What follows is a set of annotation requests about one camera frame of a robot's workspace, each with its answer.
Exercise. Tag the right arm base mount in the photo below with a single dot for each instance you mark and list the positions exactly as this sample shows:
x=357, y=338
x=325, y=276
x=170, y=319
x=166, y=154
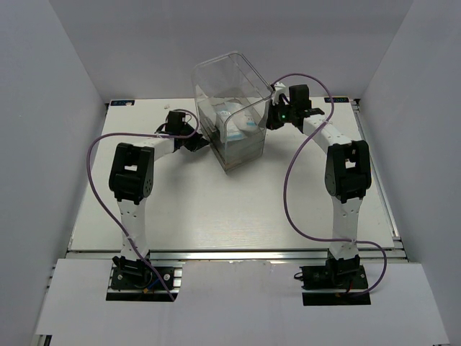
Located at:
x=318, y=289

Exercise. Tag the aluminium front rail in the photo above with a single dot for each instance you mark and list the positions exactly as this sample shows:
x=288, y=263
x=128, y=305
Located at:
x=371, y=254

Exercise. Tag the clear acrylic makeup organizer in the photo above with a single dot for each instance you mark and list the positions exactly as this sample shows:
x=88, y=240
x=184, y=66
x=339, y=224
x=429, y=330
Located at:
x=231, y=77

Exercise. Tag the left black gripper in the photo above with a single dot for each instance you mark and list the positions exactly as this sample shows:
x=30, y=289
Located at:
x=198, y=142

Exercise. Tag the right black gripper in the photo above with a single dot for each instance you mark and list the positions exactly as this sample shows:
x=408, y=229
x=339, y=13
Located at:
x=271, y=122

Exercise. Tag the cotton pad pack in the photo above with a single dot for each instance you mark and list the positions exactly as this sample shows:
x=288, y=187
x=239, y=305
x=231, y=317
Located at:
x=226, y=109
x=240, y=125

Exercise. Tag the aluminium right side rail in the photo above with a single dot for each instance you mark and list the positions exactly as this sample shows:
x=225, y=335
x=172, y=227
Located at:
x=376, y=220

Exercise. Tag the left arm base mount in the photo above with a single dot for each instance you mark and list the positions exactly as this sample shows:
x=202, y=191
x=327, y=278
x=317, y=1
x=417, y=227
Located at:
x=134, y=281

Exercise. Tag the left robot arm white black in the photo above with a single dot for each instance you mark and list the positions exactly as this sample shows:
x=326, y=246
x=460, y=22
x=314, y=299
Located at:
x=131, y=177

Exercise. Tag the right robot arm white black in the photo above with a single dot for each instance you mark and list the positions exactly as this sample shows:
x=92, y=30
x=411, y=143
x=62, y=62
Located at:
x=348, y=169

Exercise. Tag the left blue table label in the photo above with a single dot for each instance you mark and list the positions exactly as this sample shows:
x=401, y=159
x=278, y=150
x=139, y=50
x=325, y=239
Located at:
x=122, y=103

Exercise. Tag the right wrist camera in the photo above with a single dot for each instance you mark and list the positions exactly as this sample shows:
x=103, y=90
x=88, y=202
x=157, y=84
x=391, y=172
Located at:
x=279, y=89

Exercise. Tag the right blue table label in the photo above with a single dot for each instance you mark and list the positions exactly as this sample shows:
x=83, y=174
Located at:
x=337, y=100

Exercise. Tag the blue table label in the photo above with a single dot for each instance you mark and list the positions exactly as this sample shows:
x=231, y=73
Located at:
x=122, y=103
x=337, y=100

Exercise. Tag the aluminium rail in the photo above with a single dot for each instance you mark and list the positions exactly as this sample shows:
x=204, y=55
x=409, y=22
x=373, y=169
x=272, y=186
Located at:
x=371, y=254
x=376, y=220

